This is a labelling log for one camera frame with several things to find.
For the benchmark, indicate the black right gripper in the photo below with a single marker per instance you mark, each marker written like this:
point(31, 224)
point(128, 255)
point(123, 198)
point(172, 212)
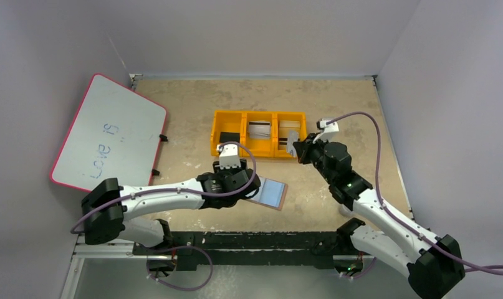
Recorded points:
point(306, 149)

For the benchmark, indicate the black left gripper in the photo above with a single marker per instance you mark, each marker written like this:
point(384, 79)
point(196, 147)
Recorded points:
point(248, 184)

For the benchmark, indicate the silver VIP credit card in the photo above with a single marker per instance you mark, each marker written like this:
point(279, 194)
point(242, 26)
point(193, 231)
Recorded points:
point(293, 136)

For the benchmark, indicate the brown leather card holder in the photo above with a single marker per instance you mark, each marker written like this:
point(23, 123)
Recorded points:
point(271, 194)

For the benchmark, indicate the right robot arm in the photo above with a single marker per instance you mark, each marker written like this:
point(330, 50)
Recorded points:
point(420, 255)

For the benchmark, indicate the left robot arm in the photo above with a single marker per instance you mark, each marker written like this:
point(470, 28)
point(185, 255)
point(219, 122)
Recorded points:
point(112, 211)

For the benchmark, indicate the black card in bin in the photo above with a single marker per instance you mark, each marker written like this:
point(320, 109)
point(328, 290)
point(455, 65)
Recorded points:
point(229, 137)

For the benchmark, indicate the card stack black stripe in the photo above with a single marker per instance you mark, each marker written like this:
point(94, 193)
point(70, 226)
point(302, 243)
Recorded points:
point(285, 129)

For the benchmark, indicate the stack of white cards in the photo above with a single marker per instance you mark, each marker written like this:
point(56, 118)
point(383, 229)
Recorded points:
point(259, 130)

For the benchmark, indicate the small clear cup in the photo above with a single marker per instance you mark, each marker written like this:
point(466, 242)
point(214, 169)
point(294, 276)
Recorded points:
point(345, 211)

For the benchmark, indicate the yellow left bin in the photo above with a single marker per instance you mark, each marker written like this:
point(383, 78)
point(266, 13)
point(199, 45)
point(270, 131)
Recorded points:
point(229, 121)

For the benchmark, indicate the yellow bin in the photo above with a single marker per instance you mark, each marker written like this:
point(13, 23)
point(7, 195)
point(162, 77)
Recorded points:
point(297, 116)
point(229, 121)
point(261, 148)

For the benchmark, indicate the yellow right bin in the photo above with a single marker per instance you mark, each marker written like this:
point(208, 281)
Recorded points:
point(297, 116)

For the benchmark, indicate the yellow middle bin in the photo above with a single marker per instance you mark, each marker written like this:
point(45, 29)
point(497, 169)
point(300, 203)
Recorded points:
point(261, 148)

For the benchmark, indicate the pink framed whiteboard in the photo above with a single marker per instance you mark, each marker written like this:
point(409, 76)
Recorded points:
point(115, 134)

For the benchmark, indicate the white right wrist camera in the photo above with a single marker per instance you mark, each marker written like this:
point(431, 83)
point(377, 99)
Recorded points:
point(328, 128)

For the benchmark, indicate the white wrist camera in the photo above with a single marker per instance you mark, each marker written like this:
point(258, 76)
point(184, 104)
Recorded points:
point(328, 128)
point(228, 156)

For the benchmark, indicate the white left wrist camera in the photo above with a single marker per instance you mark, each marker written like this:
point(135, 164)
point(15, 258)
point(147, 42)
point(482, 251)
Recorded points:
point(228, 156)

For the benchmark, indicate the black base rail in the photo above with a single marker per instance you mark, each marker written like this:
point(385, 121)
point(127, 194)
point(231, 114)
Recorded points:
point(320, 250)

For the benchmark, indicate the aluminium frame rail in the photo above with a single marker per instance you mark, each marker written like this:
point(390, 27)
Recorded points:
point(116, 249)

